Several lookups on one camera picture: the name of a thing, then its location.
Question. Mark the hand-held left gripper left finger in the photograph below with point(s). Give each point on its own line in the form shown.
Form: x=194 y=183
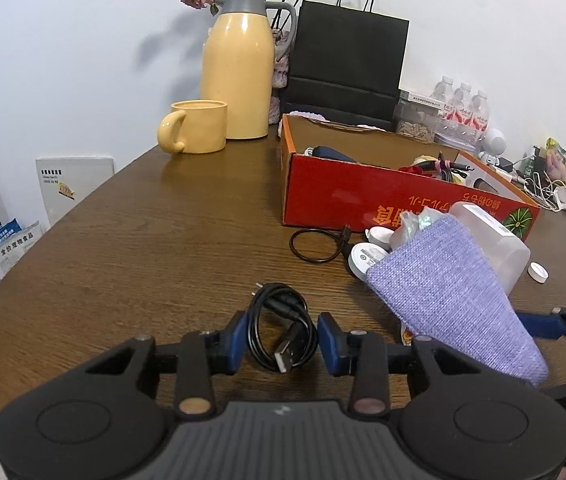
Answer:
x=238 y=342

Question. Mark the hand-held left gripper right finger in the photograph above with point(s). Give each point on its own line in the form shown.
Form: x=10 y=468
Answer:
x=330 y=345

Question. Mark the clear plastic jar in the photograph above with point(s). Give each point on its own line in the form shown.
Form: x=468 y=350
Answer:
x=493 y=245

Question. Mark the orange cardboard box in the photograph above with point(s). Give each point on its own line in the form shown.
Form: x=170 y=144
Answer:
x=343 y=195

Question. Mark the navy zip case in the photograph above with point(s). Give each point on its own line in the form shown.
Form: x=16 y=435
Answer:
x=333 y=154

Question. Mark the orange snack packet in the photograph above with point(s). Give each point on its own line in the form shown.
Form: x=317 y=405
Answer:
x=405 y=335

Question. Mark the white round charger puck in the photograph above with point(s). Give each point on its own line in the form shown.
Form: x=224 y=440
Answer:
x=365 y=257

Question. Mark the white power adapter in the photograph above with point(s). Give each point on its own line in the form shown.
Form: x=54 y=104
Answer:
x=565 y=197

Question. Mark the small green bottle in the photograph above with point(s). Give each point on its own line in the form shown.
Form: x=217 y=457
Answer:
x=528 y=165

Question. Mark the black power adapter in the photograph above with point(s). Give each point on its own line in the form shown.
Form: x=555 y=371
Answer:
x=506 y=166

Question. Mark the yellow snack bag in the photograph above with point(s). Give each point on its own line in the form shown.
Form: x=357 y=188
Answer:
x=560 y=160

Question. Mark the white robot speaker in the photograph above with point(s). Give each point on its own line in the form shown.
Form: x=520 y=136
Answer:
x=495 y=142

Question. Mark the water bottle red label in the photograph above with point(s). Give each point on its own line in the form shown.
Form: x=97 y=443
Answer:
x=443 y=91
x=480 y=115
x=462 y=107

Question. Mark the yellow mug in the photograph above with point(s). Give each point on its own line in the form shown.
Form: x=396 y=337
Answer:
x=200 y=125

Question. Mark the white board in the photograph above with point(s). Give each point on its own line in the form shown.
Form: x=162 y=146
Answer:
x=75 y=187

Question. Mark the clear container of seeds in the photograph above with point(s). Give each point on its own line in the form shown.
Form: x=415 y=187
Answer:
x=415 y=127

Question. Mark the white label pet food bag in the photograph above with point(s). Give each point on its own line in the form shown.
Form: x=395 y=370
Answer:
x=15 y=255

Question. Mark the small flat white box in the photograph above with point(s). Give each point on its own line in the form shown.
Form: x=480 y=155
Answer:
x=420 y=98

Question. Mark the pink fuzzy vase wrap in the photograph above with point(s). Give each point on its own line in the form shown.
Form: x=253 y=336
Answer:
x=280 y=70

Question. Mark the yellow thermos jug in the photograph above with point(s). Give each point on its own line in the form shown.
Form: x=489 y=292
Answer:
x=238 y=60

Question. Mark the black paper bag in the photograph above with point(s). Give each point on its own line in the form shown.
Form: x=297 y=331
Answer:
x=348 y=60

